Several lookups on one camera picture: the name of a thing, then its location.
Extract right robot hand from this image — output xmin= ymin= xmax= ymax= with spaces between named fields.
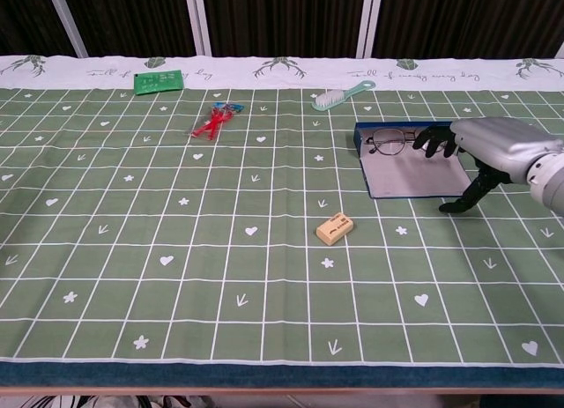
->
xmin=412 ymin=116 xmax=564 ymax=214

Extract blue folding glasses case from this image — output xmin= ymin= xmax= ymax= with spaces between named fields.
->
xmin=353 ymin=121 xmax=471 ymax=200

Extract wire-frame eyeglasses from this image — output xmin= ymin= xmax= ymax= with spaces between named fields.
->
xmin=365 ymin=128 xmax=431 ymax=157

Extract mint green brush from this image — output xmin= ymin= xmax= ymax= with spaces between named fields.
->
xmin=311 ymin=79 xmax=377 ymax=112

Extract tan rubber eraser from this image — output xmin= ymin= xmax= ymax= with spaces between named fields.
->
xmin=315 ymin=211 xmax=355 ymax=245

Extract red and blue plastic toy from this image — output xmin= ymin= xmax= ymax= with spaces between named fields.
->
xmin=189 ymin=101 xmax=244 ymax=142

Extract dark blue under cloth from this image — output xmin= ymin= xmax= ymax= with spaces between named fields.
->
xmin=0 ymin=359 xmax=564 ymax=390

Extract green grid tablecloth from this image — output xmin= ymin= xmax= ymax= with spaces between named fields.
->
xmin=0 ymin=54 xmax=564 ymax=366

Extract green circuit board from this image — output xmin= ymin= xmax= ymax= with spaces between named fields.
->
xmin=133 ymin=69 xmax=184 ymax=95

